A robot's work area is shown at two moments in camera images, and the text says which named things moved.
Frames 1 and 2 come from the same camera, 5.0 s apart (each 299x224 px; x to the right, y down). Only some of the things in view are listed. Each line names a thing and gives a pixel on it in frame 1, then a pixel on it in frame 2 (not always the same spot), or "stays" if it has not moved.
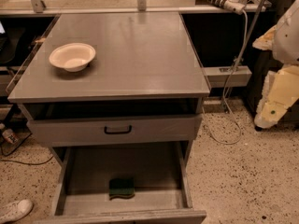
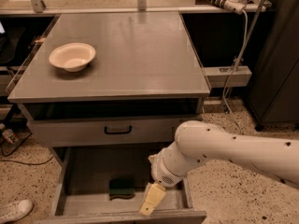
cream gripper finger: x=266 y=41 → x=170 y=164
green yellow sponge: x=121 y=188 stays
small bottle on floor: x=10 y=135 stays
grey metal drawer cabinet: x=116 y=98 stays
